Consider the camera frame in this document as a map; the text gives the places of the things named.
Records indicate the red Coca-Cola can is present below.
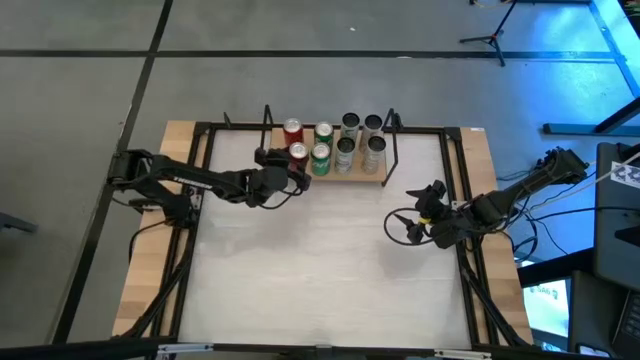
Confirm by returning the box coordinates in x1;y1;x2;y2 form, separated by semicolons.
288;141;310;170
282;117;305;147

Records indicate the Celsius can blue print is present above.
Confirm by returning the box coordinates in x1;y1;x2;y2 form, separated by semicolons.
333;135;357;176

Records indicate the tall silver Celsius can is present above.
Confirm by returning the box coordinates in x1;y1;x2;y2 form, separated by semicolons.
341;112;362;140

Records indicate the black tripod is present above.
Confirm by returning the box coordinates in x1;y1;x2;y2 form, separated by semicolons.
458;0;519;68

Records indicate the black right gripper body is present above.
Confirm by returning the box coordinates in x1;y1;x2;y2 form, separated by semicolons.
408;180;474;250

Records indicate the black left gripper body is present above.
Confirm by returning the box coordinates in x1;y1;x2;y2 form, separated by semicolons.
254;147;312;192

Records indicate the black desk top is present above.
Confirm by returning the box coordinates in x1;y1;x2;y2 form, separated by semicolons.
517;247;596;289

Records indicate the lit computer screen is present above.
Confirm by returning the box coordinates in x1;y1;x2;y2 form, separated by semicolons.
522;278;572;347

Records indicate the white cable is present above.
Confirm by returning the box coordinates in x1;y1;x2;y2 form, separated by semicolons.
574;149;640;201

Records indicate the black desk foot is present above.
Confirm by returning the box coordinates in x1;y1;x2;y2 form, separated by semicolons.
542;97;640;137

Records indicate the black keyboard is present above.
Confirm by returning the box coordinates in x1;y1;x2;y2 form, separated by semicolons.
610;290;640;359

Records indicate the black metal shelf end frame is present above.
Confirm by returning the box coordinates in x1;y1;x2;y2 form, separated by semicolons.
381;107;404;188
258;103;275;184

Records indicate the Celsius can yellow print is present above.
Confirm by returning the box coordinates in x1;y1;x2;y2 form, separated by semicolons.
363;113;385;139

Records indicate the white marker label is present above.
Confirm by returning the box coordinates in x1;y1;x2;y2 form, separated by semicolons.
610;160;640;190

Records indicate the black metal table frame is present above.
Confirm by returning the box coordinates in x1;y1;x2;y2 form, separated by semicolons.
119;119;534;360

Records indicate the dark grey equipment case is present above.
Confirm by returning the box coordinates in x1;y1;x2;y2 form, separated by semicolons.
593;142;640;292

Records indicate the Celsius can orange print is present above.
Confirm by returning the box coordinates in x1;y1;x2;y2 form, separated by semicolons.
360;134;388;175

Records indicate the grey chair leg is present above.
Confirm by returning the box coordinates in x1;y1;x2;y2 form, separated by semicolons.
0;211;39;234

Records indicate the green Sprite can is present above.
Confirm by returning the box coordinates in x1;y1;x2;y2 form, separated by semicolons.
313;121;335;147
309;142;332;177

